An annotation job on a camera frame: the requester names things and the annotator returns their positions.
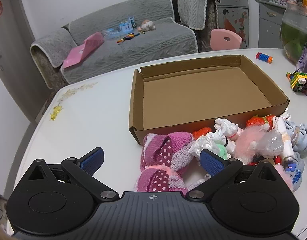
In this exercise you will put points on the white towel peach band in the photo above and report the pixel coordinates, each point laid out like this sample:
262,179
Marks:
284,132

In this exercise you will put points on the large glass jar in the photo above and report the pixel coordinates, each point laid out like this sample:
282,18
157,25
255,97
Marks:
296,30

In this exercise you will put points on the grey sock bundle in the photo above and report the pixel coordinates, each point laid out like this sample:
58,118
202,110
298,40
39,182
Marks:
302,135

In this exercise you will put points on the small plush doll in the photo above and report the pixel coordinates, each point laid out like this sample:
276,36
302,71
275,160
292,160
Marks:
147,25

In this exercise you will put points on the multicoloured block cube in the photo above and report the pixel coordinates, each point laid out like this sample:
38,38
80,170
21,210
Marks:
299,82

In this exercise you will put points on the pink wedge cushion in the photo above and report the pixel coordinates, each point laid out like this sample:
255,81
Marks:
83,50

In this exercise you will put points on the grey cabinet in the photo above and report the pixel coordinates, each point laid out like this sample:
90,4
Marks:
268,25

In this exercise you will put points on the small white ornaments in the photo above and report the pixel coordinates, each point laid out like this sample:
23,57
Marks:
276,0

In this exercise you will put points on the orange plastic bag green tie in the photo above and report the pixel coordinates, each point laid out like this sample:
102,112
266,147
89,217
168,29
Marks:
254,122

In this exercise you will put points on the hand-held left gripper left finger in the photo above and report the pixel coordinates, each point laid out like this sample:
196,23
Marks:
92,161

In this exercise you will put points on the blue toy castle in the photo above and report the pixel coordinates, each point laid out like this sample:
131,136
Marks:
127,25

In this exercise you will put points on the pink plastic chair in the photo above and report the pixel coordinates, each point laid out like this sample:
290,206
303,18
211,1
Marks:
219,40

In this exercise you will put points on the grey door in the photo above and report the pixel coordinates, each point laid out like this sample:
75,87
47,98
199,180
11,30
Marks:
13,35

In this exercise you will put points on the refrigerator with flower stickers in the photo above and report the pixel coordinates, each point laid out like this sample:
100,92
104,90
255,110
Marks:
233,10

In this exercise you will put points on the grey quilted sofa seat cover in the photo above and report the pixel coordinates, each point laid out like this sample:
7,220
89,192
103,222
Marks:
143,47

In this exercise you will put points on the mint green cloth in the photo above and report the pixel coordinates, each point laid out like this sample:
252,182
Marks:
222,151

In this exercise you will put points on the pink dotted fleece slipper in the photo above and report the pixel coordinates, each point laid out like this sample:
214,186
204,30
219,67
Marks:
166,150
156,180

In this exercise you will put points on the grey quilted armrest cover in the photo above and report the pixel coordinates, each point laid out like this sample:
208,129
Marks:
193,5
51,47

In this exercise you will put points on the clear plastic toy bag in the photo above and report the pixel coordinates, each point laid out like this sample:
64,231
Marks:
111,33

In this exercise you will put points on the blue orange brick strip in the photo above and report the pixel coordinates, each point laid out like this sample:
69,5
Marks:
264,57

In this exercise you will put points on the grey sofa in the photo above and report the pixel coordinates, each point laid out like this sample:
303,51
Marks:
208,15

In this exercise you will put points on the scattered toy bricks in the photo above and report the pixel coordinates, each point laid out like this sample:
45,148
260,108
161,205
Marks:
127,38

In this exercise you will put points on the white knotted cloth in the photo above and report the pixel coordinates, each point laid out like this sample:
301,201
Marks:
206,142
227,130

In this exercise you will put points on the brown cardboard box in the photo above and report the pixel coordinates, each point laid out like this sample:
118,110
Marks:
206,92

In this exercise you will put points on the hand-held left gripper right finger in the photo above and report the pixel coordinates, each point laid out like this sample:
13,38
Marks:
211,162

